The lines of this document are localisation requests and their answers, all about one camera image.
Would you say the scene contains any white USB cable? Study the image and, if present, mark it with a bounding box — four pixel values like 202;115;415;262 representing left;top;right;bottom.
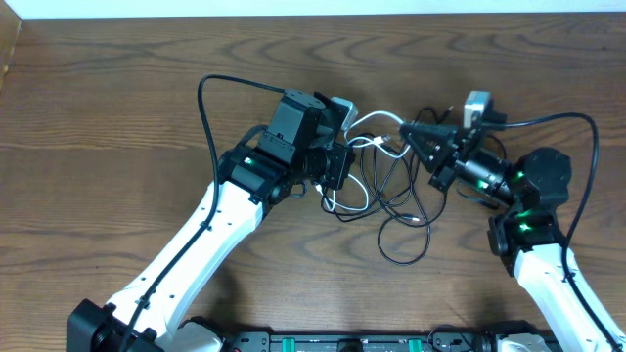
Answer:
315;110;412;213

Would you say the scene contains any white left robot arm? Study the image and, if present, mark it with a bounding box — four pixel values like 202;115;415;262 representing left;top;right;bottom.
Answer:
67;89;358;351

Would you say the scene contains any black left camera cable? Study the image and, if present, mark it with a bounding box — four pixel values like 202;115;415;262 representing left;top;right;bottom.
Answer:
116;73;288;352

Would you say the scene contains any black USB cable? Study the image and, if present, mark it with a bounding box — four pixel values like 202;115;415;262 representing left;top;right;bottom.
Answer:
320;105;508;267

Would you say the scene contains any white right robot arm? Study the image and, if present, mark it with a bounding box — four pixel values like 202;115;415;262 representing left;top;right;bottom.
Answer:
399;122;625;351

